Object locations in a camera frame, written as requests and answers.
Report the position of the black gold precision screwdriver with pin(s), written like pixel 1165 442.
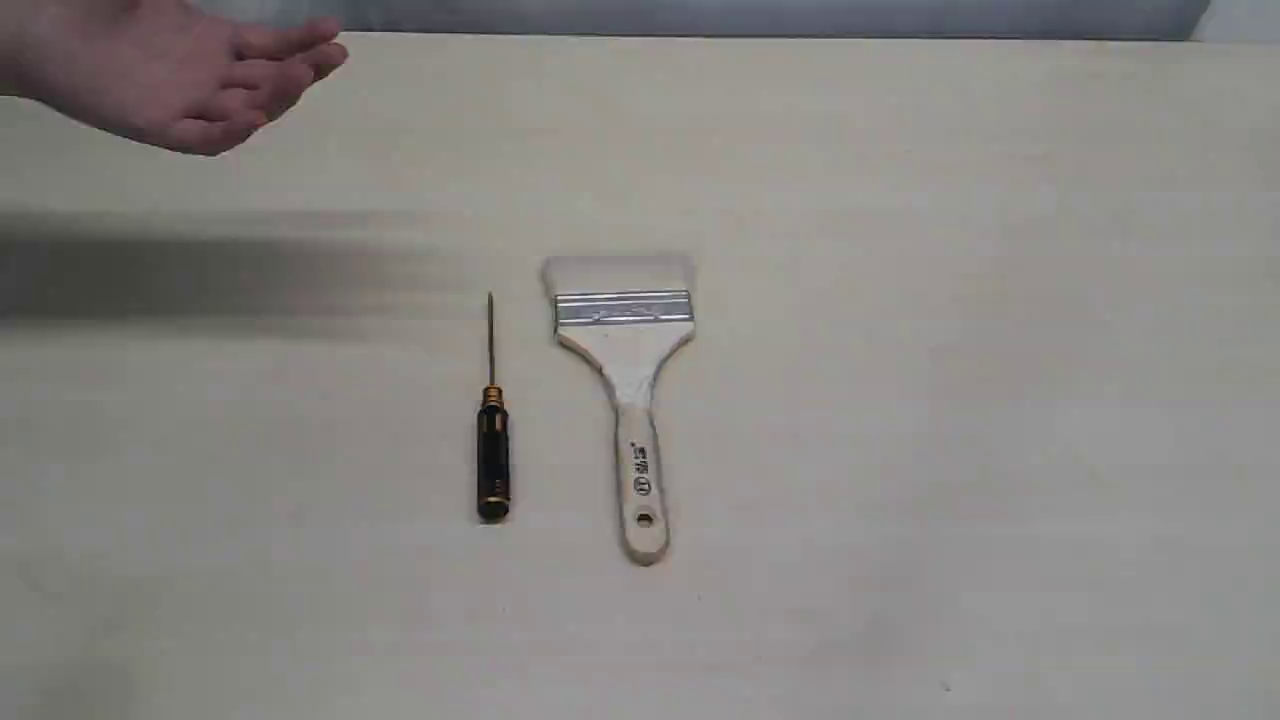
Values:
pixel 493 479

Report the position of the bare human hand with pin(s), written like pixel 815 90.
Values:
pixel 163 73

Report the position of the wooden handled paint brush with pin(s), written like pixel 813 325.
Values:
pixel 626 316

